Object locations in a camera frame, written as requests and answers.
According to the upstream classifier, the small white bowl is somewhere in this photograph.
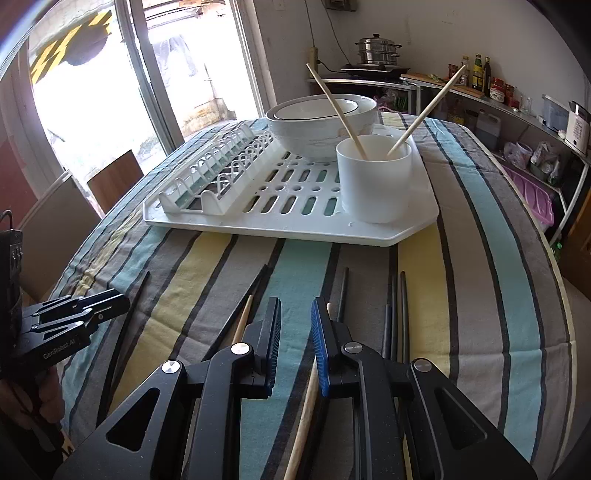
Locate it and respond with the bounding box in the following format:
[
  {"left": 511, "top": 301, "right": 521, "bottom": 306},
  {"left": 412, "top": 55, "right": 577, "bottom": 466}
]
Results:
[{"left": 272, "top": 98, "right": 363, "bottom": 123}]

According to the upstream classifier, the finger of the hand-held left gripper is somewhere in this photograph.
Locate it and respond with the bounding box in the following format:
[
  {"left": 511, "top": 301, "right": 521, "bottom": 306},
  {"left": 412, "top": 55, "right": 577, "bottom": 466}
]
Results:
[
  {"left": 24, "top": 288, "right": 131, "bottom": 322},
  {"left": 33, "top": 309, "right": 105, "bottom": 336}
]

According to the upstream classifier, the large metal shelf table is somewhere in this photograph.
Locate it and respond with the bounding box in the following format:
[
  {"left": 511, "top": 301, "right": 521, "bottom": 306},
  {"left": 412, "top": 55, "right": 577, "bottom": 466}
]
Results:
[{"left": 399, "top": 75, "right": 591, "bottom": 246}]

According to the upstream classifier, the white plastic dish rack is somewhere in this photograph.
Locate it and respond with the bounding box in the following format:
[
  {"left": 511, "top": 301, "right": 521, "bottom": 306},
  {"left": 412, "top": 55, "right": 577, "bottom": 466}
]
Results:
[{"left": 143, "top": 122, "right": 440, "bottom": 247}]

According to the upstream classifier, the white electric kettle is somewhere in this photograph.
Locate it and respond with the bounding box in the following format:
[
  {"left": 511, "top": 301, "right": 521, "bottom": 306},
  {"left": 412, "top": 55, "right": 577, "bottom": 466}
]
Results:
[{"left": 565, "top": 101, "right": 591, "bottom": 156}]

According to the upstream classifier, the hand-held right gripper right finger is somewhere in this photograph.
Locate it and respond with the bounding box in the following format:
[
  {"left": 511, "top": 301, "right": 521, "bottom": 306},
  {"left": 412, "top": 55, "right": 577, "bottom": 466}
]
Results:
[{"left": 310, "top": 296, "right": 539, "bottom": 480}]

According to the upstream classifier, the large white bowl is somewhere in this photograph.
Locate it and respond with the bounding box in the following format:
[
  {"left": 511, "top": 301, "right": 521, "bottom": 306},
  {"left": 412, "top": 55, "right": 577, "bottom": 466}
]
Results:
[{"left": 265, "top": 95, "right": 378, "bottom": 162}]

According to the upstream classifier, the wooden cutting board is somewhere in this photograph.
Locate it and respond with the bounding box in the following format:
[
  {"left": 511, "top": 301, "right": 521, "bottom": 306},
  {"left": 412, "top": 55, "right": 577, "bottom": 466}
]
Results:
[{"left": 401, "top": 72, "right": 485, "bottom": 99}]

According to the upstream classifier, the black induction cooker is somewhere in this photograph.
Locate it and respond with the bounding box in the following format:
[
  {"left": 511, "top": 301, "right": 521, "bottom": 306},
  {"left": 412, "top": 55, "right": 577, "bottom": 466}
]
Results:
[{"left": 341, "top": 65, "right": 411, "bottom": 80}]

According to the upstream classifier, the wooden chopstick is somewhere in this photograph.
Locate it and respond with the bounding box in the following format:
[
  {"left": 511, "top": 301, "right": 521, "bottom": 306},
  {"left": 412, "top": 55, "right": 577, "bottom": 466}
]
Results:
[
  {"left": 306, "top": 63, "right": 369, "bottom": 161},
  {"left": 231, "top": 294, "right": 254, "bottom": 347},
  {"left": 283, "top": 302, "right": 333, "bottom": 480},
  {"left": 387, "top": 64, "right": 467, "bottom": 158}
]

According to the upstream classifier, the white plastic bag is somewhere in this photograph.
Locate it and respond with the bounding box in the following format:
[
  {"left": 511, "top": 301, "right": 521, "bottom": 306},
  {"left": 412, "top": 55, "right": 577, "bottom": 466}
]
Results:
[{"left": 502, "top": 140, "right": 534, "bottom": 169}]

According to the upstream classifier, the small metal shelf table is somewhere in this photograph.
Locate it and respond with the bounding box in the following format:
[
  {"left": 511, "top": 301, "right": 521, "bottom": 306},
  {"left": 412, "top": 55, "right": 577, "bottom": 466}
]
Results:
[{"left": 307, "top": 76, "right": 422, "bottom": 116}]

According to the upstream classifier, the person's left hand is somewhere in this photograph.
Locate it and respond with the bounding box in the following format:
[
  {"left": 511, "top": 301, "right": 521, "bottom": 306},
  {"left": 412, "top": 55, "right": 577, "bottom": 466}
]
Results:
[{"left": 0, "top": 369, "right": 65, "bottom": 432}]

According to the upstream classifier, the water filter jug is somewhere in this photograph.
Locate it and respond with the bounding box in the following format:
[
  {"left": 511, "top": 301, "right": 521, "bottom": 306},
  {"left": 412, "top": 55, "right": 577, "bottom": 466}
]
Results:
[{"left": 539, "top": 94, "right": 571, "bottom": 133}]

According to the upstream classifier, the steel steamer pot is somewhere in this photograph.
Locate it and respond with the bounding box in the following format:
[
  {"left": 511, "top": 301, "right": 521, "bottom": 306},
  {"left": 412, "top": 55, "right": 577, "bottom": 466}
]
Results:
[{"left": 355, "top": 33, "right": 403, "bottom": 68}]

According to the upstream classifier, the sliding glass door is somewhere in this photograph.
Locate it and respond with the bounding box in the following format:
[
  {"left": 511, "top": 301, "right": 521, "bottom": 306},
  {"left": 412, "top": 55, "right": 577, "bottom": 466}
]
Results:
[{"left": 0, "top": 0, "right": 278, "bottom": 199}]

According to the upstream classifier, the plastic oil jug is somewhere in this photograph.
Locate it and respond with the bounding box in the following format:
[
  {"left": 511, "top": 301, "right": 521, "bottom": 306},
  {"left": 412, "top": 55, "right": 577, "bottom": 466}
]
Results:
[{"left": 475, "top": 111, "right": 502, "bottom": 149}]

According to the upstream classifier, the person's left forearm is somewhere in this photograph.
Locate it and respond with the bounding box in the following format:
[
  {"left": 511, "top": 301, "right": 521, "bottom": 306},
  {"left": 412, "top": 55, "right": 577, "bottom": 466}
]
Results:
[{"left": 0, "top": 415, "right": 70, "bottom": 480}]

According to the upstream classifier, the white cup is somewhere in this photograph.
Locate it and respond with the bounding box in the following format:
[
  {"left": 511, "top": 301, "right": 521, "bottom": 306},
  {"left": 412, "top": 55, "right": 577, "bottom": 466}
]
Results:
[{"left": 335, "top": 135, "right": 413, "bottom": 224}]

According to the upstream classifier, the pink lid storage box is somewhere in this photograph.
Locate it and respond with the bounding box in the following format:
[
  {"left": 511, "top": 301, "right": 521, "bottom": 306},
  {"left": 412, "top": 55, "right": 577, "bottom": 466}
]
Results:
[{"left": 500, "top": 163, "right": 556, "bottom": 237}]

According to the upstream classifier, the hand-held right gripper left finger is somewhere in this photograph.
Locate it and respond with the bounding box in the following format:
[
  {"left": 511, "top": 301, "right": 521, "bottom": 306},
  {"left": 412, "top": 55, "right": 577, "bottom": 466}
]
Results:
[{"left": 53, "top": 296, "right": 282, "bottom": 480}]

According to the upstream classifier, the beige chair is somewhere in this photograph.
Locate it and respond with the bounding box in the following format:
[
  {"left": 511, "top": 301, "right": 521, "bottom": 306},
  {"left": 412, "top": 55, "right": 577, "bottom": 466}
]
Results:
[{"left": 17, "top": 170, "right": 103, "bottom": 298}]

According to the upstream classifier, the striped tablecloth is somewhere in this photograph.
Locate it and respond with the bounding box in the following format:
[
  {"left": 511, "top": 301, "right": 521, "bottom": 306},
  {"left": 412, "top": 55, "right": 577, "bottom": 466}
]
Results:
[{"left": 48, "top": 115, "right": 578, "bottom": 480}]

